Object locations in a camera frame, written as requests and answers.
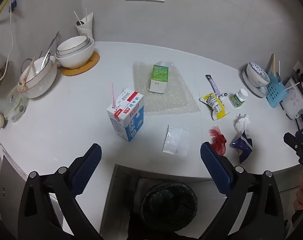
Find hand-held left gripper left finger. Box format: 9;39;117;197
18;143;104;240

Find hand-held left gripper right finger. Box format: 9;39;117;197
200;142;284;240

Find dark blue snack wrapper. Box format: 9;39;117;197
230;130;253;165

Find white tissue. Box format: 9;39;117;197
234;114;251;133

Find blue white milk carton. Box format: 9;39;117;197
106;88;145;142

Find yellow snack wrapper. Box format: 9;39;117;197
200;92;231;121

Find clear bubble wrap sheet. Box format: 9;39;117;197
132;60;201;116

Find black mesh trash bin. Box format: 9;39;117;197
141;182;198;232

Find green white medicine box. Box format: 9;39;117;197
149;61;170;94

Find red mesh net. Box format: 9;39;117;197
209;126;228;155

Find white floral box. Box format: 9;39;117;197
283;76;303;120

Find clear plastic bag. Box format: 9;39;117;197
162;124;190;157

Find blue drain rack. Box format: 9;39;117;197
266;74;291;108

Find white plate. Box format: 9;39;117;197
242;69;269;98

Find white pill bottle green label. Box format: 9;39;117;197
230;88;248;108

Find pink striped drinking straw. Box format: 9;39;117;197
110;82;116;109

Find blue patterned bowl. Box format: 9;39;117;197
247;62;271;87

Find brown chopsticks bundle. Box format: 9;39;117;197
268;53;277;75

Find metal appliance front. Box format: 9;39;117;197
0;144;29;220

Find purple stick sachet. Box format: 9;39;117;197
205;74;221;95

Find white strainer basin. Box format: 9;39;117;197
17;56;58;99

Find round yellow coaster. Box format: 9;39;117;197
61;51;100;76

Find stacked white bowls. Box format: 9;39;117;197
55;40;95;69

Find white bowl in basin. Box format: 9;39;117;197
18;56;56;85

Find wooden chopsticks pair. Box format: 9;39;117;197
20;56;36;92

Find medium white bowl dark rim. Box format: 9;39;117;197
56;39;94;58

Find small white bowl dark rim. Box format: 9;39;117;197
57;35;91;55

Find metal tongs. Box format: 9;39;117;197
39;31;60;72

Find white utensil holder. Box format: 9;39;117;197
76;12;94;40

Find white cable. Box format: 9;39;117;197
0;10;15;83

